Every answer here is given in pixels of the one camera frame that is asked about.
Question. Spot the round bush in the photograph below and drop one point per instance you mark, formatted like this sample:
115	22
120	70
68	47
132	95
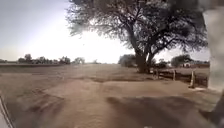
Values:
126	60

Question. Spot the low wooden post fence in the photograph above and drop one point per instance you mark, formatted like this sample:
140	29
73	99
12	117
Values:
192	80

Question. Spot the row of distant trees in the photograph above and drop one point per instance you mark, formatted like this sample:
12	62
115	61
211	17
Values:
28	58

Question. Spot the large spreading tree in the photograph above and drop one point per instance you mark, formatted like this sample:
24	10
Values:
141	63

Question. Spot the pale wall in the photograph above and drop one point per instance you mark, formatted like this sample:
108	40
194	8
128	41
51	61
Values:
216	50

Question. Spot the small distant tree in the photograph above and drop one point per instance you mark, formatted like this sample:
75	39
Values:
180	60

